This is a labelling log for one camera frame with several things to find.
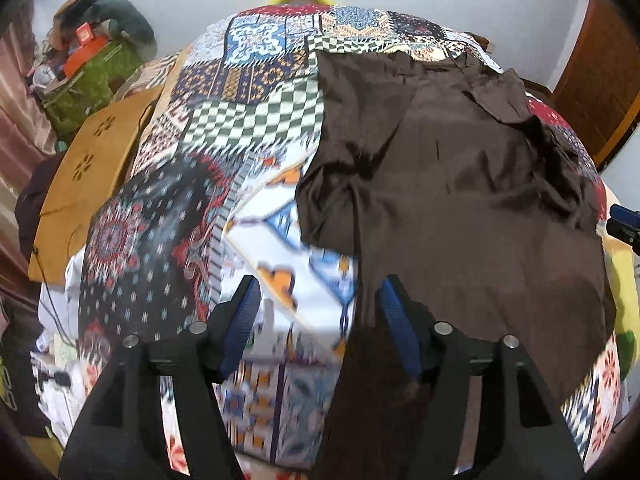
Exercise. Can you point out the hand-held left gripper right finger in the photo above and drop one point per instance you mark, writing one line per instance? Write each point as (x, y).
(400, 332)

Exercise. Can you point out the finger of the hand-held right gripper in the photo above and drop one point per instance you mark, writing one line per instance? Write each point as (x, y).
(625, 232)

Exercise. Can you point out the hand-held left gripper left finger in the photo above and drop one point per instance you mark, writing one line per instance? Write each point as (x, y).
(242, 327)

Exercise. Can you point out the brown garment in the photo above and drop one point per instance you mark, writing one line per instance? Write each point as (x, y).
(450, 185)

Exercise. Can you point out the brown wooden door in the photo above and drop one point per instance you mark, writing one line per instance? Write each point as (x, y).
(600, 75)

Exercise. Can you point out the small black device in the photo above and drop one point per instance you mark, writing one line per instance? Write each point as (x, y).
(57, 379)

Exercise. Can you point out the wooden lap table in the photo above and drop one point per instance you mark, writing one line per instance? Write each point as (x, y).
(85, 170)

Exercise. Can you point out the patchwork patterned blanket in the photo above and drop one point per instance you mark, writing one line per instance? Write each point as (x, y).
(250, 75)

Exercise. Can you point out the green patterned bag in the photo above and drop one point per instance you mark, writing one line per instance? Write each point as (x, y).
(95, 90)

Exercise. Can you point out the pink curtain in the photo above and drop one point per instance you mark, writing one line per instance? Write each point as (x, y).
(15, 125)

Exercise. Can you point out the orange box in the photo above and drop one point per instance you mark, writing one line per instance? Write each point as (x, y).
(85, 55)

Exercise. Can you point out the grey cloth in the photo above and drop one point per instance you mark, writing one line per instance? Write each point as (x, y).
(125, 17)

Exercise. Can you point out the small red box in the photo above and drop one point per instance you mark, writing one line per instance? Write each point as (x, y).
(85, 34)

